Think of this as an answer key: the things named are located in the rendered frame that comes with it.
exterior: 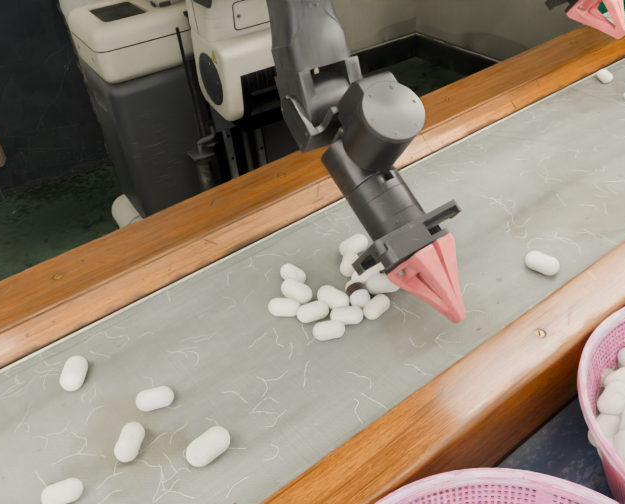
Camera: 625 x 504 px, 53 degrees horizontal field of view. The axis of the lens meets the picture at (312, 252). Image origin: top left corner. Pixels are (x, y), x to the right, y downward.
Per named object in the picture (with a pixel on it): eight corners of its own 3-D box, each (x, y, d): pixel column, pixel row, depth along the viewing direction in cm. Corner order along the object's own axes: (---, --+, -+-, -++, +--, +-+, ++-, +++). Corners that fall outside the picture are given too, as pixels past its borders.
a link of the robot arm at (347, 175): (353, 140, 66) (308, 160, 63) (375, 104, 59) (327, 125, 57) (389, 194, 64) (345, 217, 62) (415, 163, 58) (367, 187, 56)
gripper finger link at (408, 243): (498, 298, 56) (440, 212, 58) (441, 336, 53) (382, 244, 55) (460, 318, 62) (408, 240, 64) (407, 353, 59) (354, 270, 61)
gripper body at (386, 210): (467, 213, 59) (424, 150, 60) (386, 258, 55) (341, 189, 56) (435, 239, 65) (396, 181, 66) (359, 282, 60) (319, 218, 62)
